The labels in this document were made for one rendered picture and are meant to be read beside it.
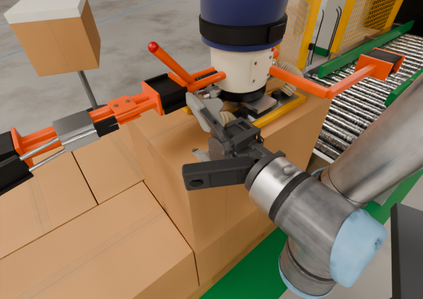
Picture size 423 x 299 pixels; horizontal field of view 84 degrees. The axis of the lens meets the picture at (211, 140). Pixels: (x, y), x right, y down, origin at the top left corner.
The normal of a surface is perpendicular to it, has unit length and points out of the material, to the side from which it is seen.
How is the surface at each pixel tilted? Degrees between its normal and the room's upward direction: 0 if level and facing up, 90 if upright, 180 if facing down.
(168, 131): 0
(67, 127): 1
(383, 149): 84
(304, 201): 29
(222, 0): 86
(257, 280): 0
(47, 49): 90
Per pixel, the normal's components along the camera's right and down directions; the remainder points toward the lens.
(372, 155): -0.88, 0.26
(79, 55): 0.31, 0.64
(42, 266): -0.02, -0.73
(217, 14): -0.49, 0.66
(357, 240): -0.29, -0.51
